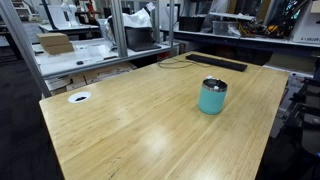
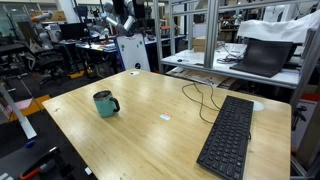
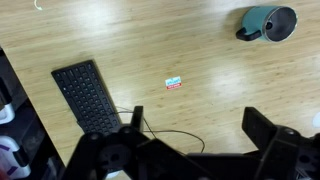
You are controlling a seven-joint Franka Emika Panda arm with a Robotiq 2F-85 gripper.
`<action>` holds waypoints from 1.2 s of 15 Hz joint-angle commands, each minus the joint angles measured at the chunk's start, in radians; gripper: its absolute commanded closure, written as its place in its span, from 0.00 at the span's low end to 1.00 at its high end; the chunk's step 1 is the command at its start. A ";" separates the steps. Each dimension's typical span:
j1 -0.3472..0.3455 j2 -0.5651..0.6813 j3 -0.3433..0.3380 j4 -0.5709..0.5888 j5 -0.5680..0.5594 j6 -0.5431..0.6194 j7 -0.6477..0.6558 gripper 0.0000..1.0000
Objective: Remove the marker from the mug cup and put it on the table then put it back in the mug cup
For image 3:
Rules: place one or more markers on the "white round object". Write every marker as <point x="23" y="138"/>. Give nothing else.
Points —
<point x="316" y="120"/>

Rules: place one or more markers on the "white container purple marks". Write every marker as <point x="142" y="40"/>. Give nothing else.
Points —
<point x="10" y="156"/>

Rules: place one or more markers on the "black storage rack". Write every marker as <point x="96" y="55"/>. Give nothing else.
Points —
<point x="30" y="133"/>

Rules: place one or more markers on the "blue red white sticker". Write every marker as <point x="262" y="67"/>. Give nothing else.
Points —
<point x="173" y="83"/>

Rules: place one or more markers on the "teal metal mug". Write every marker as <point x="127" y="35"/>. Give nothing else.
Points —
<point x="256" y="20"/>

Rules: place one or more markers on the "white plastic container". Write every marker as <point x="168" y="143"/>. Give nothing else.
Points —
<point x="6" y="115"/>

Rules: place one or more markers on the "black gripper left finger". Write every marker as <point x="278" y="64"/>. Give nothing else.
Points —
<point x="137" y="118"/>

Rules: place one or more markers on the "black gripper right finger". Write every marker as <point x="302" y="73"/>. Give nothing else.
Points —
<point x="258" y="128"/>

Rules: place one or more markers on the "black computer keyboard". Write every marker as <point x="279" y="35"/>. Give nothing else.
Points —
<point x="86" y="96"/>

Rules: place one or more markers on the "white table grommet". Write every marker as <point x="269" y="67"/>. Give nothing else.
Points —
<point x="37" y="7"/>

